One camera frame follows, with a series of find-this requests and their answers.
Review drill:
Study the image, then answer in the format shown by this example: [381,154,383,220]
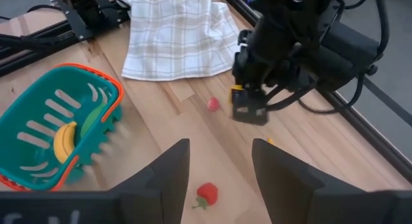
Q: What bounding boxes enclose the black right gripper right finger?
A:
[252,138,412,224]

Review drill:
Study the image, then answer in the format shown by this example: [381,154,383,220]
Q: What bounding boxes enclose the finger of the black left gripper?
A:
[231,88,250,122]
[248,88,270,127]

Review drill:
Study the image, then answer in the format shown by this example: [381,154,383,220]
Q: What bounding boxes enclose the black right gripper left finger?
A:
[0,138,191,224]

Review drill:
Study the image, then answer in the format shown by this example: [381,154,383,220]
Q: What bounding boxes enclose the small pink toy fruit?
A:
[207,97,221,113]

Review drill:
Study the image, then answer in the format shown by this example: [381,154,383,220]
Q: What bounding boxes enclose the red toy strawberry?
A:
[192,182,219,210]

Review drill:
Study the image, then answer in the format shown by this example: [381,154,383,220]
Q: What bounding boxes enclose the green toy vegetable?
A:
[80,103,107,138]

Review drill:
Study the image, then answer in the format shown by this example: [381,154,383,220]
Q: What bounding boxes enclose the yellow toy banana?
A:
[53,120,78,164]

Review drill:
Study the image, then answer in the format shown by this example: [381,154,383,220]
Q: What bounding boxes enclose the white plaid dish towel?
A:
[121,0,241,82]

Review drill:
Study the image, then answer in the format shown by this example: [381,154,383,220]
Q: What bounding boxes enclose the teal basket with orange handles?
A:
[0,62,125,192]

